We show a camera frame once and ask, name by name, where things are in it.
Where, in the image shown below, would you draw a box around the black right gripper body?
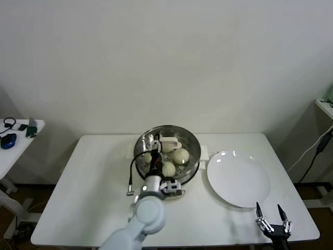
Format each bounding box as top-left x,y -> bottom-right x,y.
264,224 -> 292,250

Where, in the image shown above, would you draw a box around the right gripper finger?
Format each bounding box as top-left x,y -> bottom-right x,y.
276,204 -> 292,234
254,202 -> 274,233

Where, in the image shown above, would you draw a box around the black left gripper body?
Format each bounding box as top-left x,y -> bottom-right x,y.
148,148 -> 163,178

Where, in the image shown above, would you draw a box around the stainless steel steamer basket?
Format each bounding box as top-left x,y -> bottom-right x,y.
134,125 -> 202,187

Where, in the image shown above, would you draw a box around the white electric cooker pot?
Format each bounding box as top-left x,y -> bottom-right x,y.
126,144 -> 210,201

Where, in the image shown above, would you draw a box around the white round plate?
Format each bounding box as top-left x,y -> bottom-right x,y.
207,150 -> 272,208

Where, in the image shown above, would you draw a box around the black power adapter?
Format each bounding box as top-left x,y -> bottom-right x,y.
316,134 -> 329,152

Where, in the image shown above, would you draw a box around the white desk with green appliance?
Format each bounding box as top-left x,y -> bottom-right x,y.
314,98 -> 333,123

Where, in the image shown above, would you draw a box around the green and grey box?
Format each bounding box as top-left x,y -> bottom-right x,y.
25,116 -> 40,139

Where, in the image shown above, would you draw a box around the white side table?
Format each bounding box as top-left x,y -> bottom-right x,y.
0,118 -> 46,193

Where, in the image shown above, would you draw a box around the blue computer mouse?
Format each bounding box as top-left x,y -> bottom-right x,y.
0,132 -> 18,149

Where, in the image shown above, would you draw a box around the black headphones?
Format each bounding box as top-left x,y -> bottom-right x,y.
0,117 -> 17,135

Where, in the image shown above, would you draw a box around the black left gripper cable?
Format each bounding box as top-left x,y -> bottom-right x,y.
126,152 -> 153,196

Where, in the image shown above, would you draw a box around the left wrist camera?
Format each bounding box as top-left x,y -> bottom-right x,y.
160,179 -> 187,196

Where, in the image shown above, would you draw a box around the black power cable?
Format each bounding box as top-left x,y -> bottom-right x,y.
296,149 -> 319,184

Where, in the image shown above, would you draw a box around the white power cable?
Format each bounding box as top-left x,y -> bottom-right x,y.
287,129 -> 333,172

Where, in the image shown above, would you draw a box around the white table base frame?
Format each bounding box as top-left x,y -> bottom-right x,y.
3,197 -> 44,240

